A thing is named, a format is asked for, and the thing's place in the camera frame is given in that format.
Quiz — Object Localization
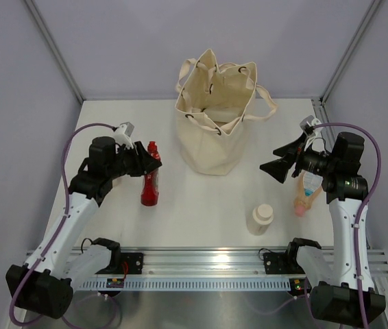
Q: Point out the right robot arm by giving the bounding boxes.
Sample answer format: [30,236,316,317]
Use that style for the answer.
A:
[260,132,386,328]

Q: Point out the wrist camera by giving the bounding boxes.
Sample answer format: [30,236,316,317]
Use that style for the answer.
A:
[113,122,134,148]
[300,115,322,138]

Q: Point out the aluminium side rail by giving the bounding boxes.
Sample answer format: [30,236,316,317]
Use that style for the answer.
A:
[311,98,335,147]

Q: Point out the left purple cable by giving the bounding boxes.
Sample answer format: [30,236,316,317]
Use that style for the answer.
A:
[10,123,125,326]

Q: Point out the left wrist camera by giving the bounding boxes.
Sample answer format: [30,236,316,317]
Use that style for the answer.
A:
[113,122,134,148]

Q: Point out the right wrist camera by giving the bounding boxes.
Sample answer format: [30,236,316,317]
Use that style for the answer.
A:
[300,115,322,138]

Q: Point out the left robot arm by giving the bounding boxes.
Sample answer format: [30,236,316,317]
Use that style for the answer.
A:
[5,136,162,324]

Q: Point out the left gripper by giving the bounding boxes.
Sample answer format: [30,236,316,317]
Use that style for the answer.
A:
[106,141,161,180]

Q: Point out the slotted cable duct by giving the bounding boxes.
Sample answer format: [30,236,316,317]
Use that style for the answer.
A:
[75,277,291,291]

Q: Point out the orange bottle pink cap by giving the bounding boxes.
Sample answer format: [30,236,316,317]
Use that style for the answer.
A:
[293,171,323,217]

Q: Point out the aluminium front rail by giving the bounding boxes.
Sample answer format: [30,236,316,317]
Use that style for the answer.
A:
[19,247,388,277]

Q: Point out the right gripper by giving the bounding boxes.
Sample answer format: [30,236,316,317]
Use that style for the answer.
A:
[260,132,338,184]

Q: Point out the red bottle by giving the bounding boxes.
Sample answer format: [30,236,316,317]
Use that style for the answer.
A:
[141,141,160,206]

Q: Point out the cream bottle wide cap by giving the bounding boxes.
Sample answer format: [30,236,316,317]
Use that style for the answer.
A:
[246,204,274,236]

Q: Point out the cream canvas tote bag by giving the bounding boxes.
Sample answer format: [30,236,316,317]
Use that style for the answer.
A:
[175,49,278,175]

